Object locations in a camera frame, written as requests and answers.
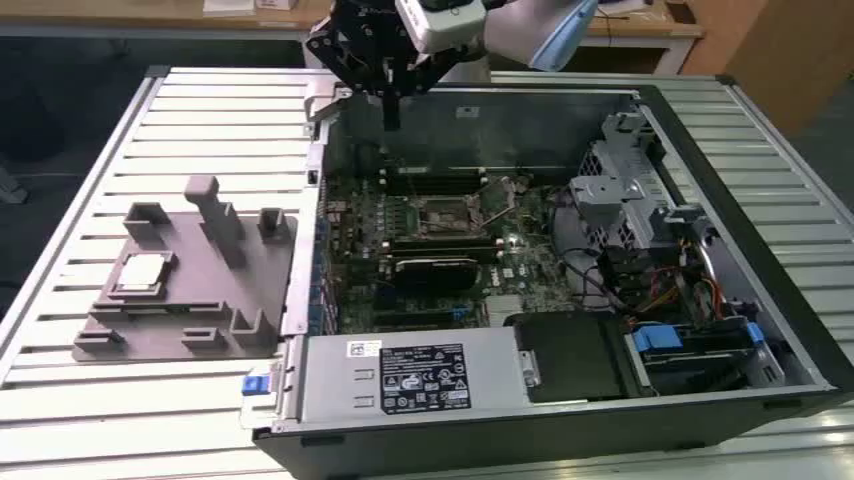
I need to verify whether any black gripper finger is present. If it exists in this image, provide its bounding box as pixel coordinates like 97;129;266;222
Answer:
392;48;463;132
304;18;395;132

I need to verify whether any metal socket cover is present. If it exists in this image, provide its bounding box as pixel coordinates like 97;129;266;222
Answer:
466;175;522;214

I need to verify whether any thin metal locking lever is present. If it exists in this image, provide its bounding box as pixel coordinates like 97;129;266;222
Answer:
480;204;522;226

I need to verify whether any silver CPU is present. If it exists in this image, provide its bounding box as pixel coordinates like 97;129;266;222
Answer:
109;252;176;294

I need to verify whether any CPU socket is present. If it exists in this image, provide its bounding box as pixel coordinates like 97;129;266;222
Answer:
412;197;486;239

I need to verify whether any black RAM stick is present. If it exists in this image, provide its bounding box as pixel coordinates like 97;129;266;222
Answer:
390;248;499;264
384;166;486;180

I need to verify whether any wooden desk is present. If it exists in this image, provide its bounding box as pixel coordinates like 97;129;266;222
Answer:
0;0;709;76

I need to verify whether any grey metal drive cage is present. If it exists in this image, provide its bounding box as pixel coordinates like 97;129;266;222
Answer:
570;112;675;251

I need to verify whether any black graphics card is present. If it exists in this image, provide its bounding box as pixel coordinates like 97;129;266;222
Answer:
390;257;479;294

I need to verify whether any green motherboard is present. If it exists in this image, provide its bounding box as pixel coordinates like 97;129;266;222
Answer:
318;167;606;335

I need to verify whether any silver chipset heatsink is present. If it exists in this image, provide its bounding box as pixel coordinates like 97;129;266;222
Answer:
484;294;528;321

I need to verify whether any black expansion slot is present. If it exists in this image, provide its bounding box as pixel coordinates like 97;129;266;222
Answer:
372;312;456;327

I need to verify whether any grey parts rack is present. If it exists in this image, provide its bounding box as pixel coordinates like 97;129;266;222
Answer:
71;174;299;362

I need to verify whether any wooden cabinet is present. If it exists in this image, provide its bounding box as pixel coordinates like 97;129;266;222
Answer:
683;0;854;139

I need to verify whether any grey chair base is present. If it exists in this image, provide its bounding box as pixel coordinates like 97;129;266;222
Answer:
0;149;29;204

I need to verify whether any black plastic shroud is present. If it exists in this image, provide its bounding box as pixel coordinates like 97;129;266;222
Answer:
512;312;633;404

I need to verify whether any silver power supply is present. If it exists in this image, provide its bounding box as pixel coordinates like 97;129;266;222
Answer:
292;327;535;421

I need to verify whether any hard disk in blue carrier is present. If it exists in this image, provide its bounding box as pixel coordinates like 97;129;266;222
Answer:
626;319;769;394

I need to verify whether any black PC case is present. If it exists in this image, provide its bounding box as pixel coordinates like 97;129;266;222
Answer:
236;79;854;480

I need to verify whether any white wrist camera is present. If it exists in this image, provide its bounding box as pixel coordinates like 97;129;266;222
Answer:
395;0;487;55

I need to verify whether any thin black wire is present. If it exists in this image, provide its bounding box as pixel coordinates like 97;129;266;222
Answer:
559;244;629;314

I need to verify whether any yellow wire bundle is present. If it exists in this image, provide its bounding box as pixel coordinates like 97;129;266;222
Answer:
637;292;679;314

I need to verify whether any orange wire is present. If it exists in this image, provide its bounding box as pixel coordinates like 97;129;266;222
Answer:
703;277;727;314

